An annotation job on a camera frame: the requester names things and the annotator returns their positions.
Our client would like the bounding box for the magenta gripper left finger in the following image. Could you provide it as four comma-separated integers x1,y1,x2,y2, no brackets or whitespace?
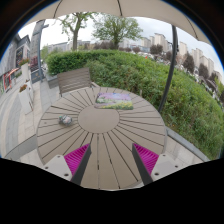
43,144,91,185

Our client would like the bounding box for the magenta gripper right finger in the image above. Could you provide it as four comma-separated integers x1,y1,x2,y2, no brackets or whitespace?
132,143,181,185

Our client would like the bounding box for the patterned computer mouse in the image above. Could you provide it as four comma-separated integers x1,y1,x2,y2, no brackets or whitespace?
59,115,72,126

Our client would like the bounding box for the floral print mouse pad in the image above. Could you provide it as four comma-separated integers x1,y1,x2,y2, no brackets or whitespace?
95,92,133,110

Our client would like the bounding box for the round slatted patio table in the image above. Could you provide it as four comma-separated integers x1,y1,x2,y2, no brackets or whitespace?
37,87,166,189

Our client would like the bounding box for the green hedge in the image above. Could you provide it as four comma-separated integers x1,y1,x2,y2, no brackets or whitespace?
47,50,224,160

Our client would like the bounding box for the white planter with flowers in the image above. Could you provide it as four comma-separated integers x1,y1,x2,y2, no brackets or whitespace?
18,84,33,114

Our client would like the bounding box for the grey slatted patio chair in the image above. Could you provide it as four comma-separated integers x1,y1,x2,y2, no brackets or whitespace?
57,68,91,95

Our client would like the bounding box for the black curved umbrella pole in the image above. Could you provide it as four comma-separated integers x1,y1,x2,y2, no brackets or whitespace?
157,24,179,114

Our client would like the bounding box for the beige patio umbrella canopy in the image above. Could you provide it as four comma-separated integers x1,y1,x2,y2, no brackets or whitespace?
26,0,210,44

